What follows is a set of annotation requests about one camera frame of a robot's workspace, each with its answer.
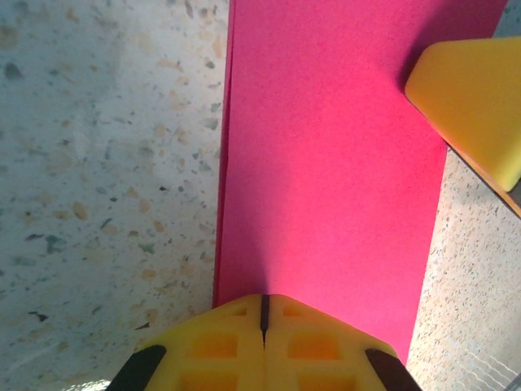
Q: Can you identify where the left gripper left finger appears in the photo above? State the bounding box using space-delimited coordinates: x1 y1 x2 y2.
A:
108 293 266 391

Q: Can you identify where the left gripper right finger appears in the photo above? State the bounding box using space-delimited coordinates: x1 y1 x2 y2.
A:
263 293 421 391

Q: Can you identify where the pink paper sheet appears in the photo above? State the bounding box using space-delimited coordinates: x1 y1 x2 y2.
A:
211 0 506 366

